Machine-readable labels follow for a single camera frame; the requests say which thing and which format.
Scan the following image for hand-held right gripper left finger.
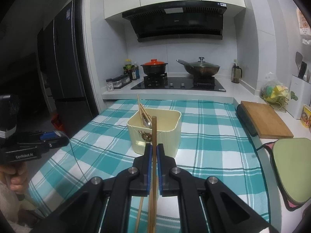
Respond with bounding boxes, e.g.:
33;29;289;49
31;143;153;233

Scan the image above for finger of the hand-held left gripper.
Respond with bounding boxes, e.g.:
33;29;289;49
29;130;62;141
36;137;70;151

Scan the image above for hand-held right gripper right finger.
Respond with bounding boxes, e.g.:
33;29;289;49
156;143;277;233

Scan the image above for cream plastic utensil box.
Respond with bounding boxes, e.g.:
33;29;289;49
127;109;182;158

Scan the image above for person's left forearm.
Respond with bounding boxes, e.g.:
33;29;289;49
0;181;33;233

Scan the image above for black kitchen utensils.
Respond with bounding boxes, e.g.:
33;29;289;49
298;61;308;79

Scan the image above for person's left hand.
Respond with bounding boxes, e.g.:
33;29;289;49
0;161;28;195

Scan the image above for red plastic stool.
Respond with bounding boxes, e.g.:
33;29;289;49
52;115;66;130

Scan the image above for teal checkered tablecloth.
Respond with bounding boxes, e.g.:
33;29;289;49
25;99;271;233

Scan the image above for dark grey refrigerator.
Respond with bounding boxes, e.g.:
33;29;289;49
36;0;99;139

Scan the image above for black gas cooktop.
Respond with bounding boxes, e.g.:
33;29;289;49
130;76;227;93

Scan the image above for sauce bottles and spice jars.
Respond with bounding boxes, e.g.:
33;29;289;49
112;74;132;89

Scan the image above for black clay pot orange lid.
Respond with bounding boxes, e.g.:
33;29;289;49
140;59;169;76

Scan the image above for yellow cap sauce bottle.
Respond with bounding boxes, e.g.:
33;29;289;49
124;59;133;76

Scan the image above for dark grey tray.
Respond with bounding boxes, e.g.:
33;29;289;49
236;104;259;137

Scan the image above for wok with glass lid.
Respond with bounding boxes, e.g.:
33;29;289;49
176;57;221;77

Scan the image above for dark glass jug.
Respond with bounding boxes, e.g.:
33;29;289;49
231;59;243;83

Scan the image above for wooden cutting board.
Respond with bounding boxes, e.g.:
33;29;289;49
240;101;294;139

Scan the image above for plastic bag of yellow cloths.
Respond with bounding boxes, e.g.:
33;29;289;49
259;72;291;113

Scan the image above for black range hood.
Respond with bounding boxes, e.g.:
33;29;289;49
122;0;228;43

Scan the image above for green cutting board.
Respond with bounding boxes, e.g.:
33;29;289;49
272;138;311;205

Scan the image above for white utensil holder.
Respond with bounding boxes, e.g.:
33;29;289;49
288;75;311;120

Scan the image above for yellow printed cup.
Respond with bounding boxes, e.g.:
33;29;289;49
301;104;311;129

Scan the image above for grey spatula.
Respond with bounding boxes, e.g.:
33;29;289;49
295;51;304;77

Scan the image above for orange printed bag pack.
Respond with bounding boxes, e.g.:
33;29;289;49
296;7;311;45

